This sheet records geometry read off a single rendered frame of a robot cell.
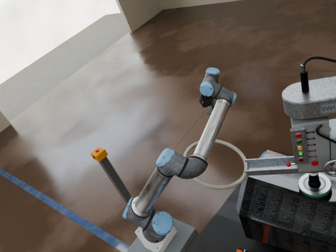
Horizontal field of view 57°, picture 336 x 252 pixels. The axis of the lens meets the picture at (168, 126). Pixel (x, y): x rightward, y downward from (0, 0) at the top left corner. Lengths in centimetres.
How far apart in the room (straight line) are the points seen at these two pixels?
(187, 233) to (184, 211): 125
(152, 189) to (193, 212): 182
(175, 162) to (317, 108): 84
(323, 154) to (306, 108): 38
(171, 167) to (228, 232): 181
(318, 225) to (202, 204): 153
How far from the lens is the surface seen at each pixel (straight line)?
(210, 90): 196
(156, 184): 183
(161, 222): 214
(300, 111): 191
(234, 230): 338
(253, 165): 240
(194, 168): 169
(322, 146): 210
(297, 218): 257
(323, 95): 191
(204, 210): 362
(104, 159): 326
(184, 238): 244
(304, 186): 249
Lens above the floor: 281
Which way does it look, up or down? 34 degrees down
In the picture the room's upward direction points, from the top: 23 degrees counter-clockwise
